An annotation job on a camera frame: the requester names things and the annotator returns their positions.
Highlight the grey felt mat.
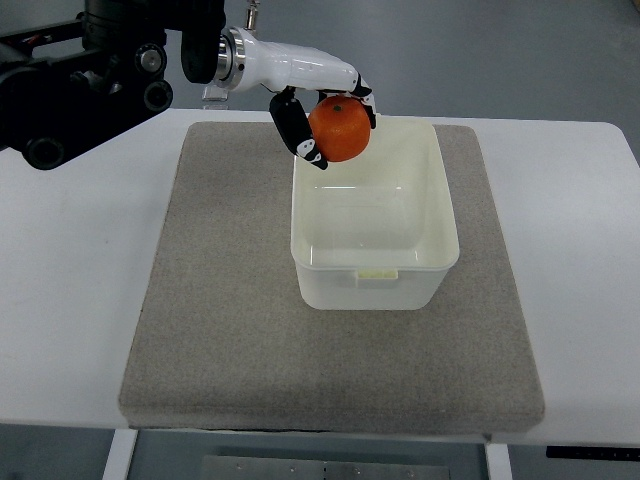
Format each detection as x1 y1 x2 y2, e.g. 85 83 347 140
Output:
119 122 545 435

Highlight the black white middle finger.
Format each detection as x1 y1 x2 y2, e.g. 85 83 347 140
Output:
318 90 351 101

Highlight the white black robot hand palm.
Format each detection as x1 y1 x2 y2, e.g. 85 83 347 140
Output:
214 27 361 93

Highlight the white right table leg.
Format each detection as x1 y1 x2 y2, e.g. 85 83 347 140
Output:
484 435 513 480

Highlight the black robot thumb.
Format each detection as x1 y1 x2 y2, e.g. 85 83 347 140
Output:
269 87 328 170

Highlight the white table leg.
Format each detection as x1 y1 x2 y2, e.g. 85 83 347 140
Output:
484 435 513 480
102 429 138 480

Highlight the white left table leg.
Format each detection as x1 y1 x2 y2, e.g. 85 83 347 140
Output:
102 429 138 480

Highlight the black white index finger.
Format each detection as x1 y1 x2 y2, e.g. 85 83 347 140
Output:
352 75 377 129

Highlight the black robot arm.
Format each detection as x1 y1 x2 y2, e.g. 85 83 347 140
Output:
1 1 376 170

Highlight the orange fruit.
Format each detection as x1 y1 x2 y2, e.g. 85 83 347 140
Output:
308 95 371 163

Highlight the white plastic box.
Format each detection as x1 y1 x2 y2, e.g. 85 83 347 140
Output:
290 116 460 310

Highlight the black table control panel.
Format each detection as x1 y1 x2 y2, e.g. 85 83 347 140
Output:
546 446 640 462

